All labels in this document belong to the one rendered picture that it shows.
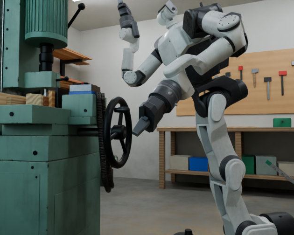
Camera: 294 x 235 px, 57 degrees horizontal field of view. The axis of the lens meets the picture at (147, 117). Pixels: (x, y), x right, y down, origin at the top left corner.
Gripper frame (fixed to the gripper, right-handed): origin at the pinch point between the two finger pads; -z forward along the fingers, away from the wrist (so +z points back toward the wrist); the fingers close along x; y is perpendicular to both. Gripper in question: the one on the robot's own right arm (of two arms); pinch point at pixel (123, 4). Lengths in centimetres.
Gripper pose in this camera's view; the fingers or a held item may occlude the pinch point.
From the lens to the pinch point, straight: 183.9
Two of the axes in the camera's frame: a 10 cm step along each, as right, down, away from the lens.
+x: -3.2, -1.9, -9.3
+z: 1.9, 9.4, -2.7
